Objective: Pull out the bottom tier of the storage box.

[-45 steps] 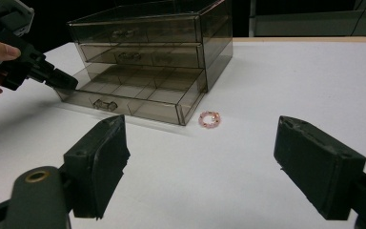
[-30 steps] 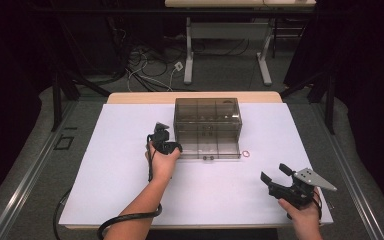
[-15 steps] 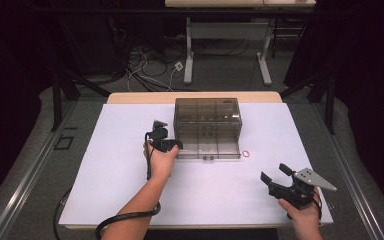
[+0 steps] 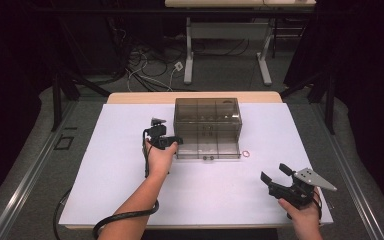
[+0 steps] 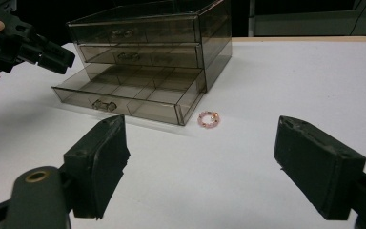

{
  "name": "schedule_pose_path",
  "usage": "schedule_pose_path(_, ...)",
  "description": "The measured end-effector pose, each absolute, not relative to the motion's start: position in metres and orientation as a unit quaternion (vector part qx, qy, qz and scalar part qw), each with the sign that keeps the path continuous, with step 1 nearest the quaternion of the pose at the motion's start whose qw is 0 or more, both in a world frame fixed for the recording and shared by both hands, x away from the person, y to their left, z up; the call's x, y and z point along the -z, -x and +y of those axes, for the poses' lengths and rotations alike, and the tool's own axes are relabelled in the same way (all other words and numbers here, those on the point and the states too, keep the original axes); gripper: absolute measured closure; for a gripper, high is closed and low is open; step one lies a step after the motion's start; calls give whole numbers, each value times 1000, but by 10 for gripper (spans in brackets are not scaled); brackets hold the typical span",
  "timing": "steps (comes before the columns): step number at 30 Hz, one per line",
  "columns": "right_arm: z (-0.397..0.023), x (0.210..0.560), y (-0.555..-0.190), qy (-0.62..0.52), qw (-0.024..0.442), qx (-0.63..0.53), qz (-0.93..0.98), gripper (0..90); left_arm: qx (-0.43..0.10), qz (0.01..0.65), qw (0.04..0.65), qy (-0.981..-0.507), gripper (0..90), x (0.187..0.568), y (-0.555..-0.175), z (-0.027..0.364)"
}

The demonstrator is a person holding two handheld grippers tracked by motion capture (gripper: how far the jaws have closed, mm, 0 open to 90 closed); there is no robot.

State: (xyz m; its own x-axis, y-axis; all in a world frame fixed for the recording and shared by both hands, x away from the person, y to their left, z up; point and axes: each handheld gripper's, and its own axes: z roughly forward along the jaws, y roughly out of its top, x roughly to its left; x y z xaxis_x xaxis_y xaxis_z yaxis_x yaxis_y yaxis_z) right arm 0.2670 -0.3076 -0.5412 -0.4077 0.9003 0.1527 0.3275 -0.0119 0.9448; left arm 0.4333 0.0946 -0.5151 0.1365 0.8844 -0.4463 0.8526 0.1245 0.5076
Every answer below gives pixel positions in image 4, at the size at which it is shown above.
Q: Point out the dark curtain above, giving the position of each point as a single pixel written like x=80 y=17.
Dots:
x=6 y=66
x=370 y=83

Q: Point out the aluminium floor rail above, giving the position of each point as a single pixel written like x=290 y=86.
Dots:
x=350 y=173
x=30 y=166

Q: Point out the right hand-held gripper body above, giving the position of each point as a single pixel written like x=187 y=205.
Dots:
x=296 y=195

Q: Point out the white table mat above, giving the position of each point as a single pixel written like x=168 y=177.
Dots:
x=213 y=186

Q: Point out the smoky clear plastic drawer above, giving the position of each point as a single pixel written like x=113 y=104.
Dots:
x=188 y=133
x=193 y=151
x=193 y=127

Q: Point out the white metal frame desk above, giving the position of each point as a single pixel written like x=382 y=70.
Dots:
x=226 y=30

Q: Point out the pink rubber band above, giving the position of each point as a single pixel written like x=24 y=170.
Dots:
x=243 y=153

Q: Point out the person's left hand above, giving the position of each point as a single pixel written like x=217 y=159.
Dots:
x=160 y=161

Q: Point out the light wooden table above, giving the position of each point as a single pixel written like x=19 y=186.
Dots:
x=146 y=97

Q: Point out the person's right hand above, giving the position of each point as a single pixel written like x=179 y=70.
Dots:
x=305 y=218

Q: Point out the smoky clear drawer cabinet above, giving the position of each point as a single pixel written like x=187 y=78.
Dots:
x=206 y=111

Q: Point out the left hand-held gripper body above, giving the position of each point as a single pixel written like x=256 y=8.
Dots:
x=156 y=135

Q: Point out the white power plug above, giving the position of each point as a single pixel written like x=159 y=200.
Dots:
x=178 y=66

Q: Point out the black metal stand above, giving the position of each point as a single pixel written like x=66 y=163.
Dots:
x=329 y=103
x=57 y=100

